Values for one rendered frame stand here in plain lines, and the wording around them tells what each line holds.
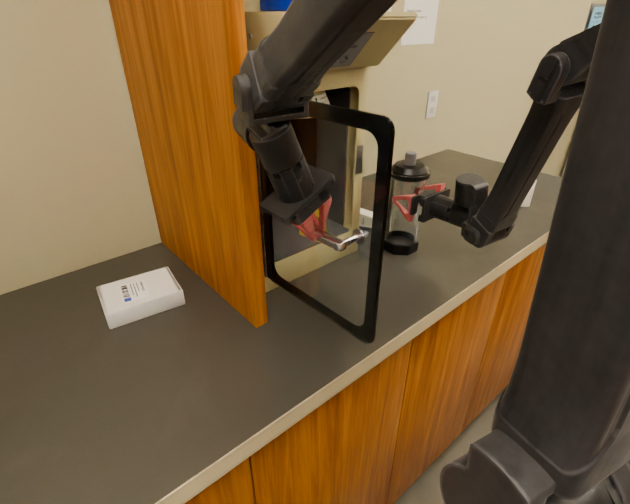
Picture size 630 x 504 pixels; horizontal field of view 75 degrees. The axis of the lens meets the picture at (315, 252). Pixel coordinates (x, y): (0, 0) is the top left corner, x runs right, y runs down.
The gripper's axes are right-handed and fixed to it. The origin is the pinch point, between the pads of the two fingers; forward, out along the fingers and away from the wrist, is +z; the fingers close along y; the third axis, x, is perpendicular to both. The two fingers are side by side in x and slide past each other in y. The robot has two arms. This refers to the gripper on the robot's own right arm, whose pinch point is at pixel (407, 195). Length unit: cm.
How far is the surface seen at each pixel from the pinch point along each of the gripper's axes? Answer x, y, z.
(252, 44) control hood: -36, 42, 4
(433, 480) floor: 110, -8, -21
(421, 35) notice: -34, -66, 50
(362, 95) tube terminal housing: -25.0, 11.7, 6.7
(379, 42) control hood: -36.0, 15.6, -0.7
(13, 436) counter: 16, 92, 1
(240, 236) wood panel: -4.8, 49.7, 0.3
